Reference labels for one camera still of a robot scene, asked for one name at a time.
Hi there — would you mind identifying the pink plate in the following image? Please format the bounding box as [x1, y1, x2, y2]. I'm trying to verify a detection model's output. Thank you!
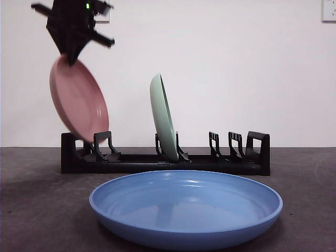
[49, 54, 110, 144]

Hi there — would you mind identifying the green plate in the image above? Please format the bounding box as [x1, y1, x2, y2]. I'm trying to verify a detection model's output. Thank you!
[150, 73, 180, 161]

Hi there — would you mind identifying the blue plate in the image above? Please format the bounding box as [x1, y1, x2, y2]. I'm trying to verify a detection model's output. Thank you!
[88, 170, 284, 252]

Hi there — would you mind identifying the black dish rack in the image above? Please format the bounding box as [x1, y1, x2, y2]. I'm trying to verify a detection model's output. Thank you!
[60, 130, 271, 176]

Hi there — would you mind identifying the white wall socket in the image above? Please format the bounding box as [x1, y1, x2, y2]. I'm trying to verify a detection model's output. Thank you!
[322, 0, 336, 23]
[93, 12, 110, 23]

